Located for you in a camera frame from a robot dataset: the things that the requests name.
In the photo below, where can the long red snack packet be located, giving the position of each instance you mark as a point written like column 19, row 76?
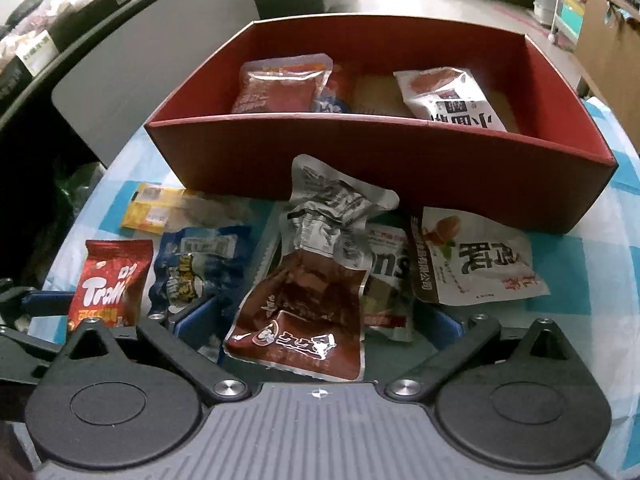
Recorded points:
column 280, row 90

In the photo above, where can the red gummy snack packet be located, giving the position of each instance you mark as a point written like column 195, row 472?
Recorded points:
column 110, row 285

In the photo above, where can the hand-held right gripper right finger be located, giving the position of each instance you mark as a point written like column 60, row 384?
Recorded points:
column 447, row 330

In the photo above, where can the grey white panel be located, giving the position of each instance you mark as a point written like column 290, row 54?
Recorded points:
column 165, row 60

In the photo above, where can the white storage rack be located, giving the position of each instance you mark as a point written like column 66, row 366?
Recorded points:
column 562, row 15

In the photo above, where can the blue snack packet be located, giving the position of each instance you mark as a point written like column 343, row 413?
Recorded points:
column 195, row 265

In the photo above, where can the white snack packet red picture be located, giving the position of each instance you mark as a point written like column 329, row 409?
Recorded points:
column 450, row 105

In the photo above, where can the blue white checkered tablecloth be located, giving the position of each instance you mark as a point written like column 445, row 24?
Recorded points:
column 575, row 270

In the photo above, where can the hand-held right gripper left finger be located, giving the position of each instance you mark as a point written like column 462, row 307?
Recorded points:
column 195, row 322

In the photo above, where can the green white snack packet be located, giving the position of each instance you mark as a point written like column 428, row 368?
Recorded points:
column 387, row 270

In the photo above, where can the clear bread packet blue label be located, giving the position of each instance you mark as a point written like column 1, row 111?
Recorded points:
column 375, row 95

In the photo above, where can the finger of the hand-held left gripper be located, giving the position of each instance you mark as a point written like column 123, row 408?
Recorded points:
column 47, row 305
column 20, row 355

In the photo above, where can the brown cardboard box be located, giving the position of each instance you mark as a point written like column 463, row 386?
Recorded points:
column 610, row 45

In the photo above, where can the white nut snack packet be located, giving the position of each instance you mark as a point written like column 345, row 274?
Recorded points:
column 475, row 260

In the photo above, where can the silver brown snack packet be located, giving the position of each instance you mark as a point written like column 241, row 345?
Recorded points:
column 310, row 300

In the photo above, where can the red cardboard box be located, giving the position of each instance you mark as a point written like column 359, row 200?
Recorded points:
column 350, row 160

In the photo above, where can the yellow biscuit packet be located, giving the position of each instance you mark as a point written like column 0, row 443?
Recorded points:
column 150, row 207

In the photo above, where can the black display tray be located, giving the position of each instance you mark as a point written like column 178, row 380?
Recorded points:
column 90, row 15
column 25, row 75

